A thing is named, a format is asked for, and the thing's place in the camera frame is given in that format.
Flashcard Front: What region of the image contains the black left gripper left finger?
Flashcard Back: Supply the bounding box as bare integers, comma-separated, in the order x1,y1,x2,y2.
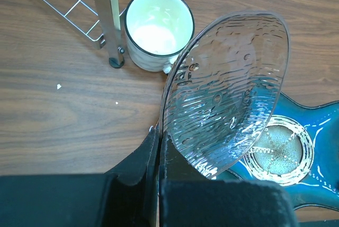
103,128,159,226

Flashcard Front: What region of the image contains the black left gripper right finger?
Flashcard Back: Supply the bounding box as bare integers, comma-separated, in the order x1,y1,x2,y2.
159,133,208,182

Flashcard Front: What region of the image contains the clear glass textured dish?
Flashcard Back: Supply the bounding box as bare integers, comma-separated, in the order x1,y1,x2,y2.
159,11,291,179

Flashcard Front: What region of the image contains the dark blue square plate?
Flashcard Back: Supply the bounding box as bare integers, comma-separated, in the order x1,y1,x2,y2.
217,93,338,211

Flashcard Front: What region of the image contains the cream mug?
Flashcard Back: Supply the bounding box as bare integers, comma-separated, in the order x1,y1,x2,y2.
124,0,195,74

